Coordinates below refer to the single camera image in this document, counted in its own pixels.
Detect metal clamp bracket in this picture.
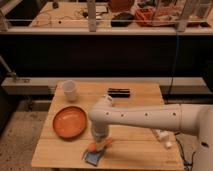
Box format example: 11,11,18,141
0,55,30,83

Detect orange plate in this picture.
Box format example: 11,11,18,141
52,106,87,139

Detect black rectangular block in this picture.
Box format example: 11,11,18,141
107,88,130,98

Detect blue hanging cable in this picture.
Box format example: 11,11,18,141
167,31,181,98

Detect black object on bench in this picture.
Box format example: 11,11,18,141
111,12,134,27

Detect orange bag on bench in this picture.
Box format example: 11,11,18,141
135,7,168,27

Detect translucent plastic cup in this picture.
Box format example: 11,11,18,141
62,80,78,102

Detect small white object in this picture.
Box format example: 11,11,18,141
155,129,172,149

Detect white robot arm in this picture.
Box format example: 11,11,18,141
88,95,213,171

